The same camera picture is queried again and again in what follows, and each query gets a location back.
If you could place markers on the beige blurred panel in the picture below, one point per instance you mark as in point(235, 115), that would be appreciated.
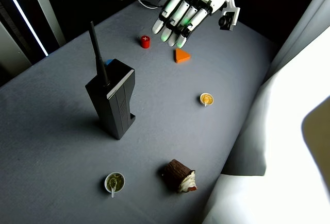
point(319, 136)

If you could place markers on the white light strip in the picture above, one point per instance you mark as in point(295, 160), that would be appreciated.
point(23, 16)

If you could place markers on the red cylinder block white cross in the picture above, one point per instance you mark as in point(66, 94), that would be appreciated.
point(145, 43)

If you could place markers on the chocolate log cake toy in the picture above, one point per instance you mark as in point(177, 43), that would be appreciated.
point(175, 172)

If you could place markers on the white cup of coffee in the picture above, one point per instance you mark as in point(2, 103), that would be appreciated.
point(207, 98)

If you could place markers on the white bowl of green soup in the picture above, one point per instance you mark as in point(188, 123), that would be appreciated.
point(116, 182)

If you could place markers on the black toy phone with antenna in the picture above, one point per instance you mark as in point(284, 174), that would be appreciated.
point(116, 97)

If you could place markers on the black wrist camera white bracket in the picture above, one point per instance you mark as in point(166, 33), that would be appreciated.
point(229, 19)

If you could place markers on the blue block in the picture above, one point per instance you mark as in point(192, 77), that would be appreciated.
point(108, 62)

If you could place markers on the grey table cloth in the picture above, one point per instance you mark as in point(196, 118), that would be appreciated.
point(180, 131)

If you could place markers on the white frame post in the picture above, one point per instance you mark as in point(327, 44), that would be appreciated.
point(49, 15)

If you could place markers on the white fabric curtain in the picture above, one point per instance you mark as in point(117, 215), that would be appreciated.
point(283, 131)

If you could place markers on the orange triangle block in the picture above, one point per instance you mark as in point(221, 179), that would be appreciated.
point(180, 56)

